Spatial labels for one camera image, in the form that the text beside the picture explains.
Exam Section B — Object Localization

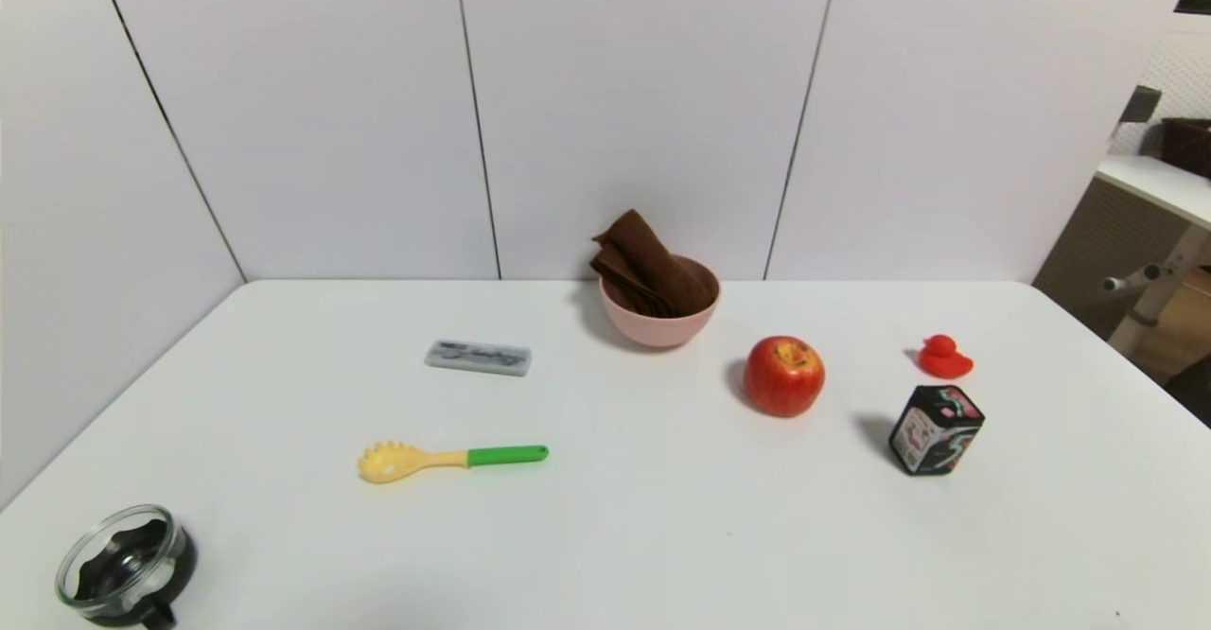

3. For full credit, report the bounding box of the red apple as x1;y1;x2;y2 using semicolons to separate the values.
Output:
743;335;826;419

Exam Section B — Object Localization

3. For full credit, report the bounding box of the grey bracket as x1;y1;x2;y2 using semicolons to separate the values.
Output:
1119;85;1164;126

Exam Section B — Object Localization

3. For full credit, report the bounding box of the pink bowl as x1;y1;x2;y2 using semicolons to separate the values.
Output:
599;256;722;349

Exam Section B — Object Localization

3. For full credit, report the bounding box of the beige perforated panel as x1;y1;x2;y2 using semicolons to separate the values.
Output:
1031;176;1185;340

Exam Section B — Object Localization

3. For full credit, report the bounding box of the red rubber duck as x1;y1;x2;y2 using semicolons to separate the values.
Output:
919;334;974;380

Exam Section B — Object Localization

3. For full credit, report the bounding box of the yellow green pasta spoon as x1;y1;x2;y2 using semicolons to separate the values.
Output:
357;441;550;485

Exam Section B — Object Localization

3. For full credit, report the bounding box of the brown cloth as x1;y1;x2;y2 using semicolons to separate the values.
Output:
589;209;717;319

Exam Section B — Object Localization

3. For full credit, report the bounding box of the glass cup with black holder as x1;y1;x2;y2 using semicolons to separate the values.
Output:
54;504;198;630

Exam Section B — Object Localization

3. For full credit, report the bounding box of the black gum box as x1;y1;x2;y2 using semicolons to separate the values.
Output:
887;384;986;477

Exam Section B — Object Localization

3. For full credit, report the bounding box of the white side table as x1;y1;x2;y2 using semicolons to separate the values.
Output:
1096;154;1211;357

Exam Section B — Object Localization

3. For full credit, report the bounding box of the dark basket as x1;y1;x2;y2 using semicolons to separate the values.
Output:
1161;117;1211;180

